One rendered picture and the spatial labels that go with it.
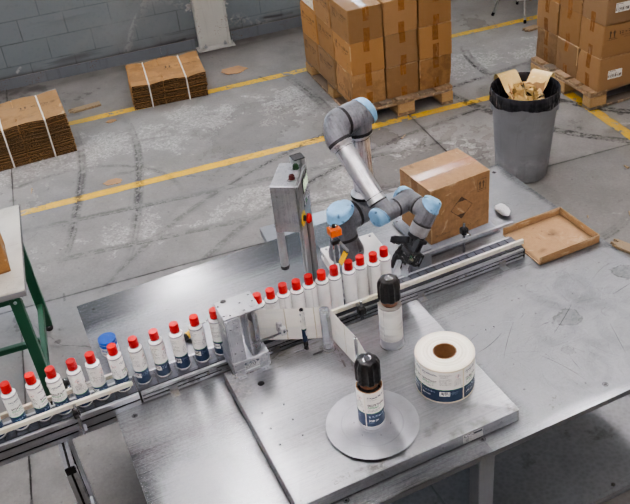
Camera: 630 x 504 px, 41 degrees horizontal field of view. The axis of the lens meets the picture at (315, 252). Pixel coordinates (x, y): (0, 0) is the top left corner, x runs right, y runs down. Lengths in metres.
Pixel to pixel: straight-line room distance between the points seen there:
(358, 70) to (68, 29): 2.99
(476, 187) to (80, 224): 3.09
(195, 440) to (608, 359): 1.47
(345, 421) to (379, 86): 4.00
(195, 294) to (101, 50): 4.96
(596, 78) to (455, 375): 4.09
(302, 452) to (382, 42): 4.11
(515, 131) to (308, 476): 3.30
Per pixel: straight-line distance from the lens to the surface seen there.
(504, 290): 3.41
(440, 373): 2.77
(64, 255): 5.58
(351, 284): 3.19
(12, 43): 8.17
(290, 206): 2.92
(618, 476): 3.59
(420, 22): 6.42
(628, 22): 6.51
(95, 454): 4.18
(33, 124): 6.71
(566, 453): 3.64
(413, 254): 3.20
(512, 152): 5.56
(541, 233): 3.73
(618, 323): 3.30
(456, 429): 2.79
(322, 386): 2.95
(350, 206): 3.40
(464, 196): 3.59
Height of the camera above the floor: 2.94
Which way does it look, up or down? 35 degrees down
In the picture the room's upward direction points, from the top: 7 degrees counter-clockwise
